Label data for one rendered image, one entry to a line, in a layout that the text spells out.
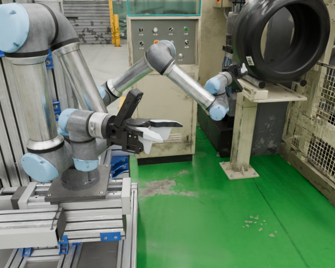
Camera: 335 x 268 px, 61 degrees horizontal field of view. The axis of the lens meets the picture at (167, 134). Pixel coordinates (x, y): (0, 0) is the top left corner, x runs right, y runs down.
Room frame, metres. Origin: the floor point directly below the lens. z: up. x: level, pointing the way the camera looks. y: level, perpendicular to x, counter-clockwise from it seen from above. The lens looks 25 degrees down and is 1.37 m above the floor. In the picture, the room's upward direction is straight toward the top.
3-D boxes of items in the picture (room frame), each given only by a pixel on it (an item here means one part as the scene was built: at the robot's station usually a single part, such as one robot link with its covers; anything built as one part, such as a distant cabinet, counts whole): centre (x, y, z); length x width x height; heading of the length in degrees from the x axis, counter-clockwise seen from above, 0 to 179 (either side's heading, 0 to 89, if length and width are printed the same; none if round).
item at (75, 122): (0.78, 0.26, 1.04); 0.11 x 0.08 x 0.09; 69
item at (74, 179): (0.96, 0.35, 0.77); 0.15 x 0.15 x 0.10
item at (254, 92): (1.89, -0.56, 0.83); 0.36 x 0.09 x 0.06; 9
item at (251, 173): (2.16, -0.64, 0.02); 0.27 x 0.27 x 0.04; 9
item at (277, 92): (1.92, -0.70, 0.80); 0.37 x 0.36 x 0.02; 99
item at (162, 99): (2.46, 0.05, 0.63); 0.56 x 0.41 x 1.27; 99
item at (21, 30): (0.83, 0.40, 1.09); 0.15 x 0.12 x 0.55; 159
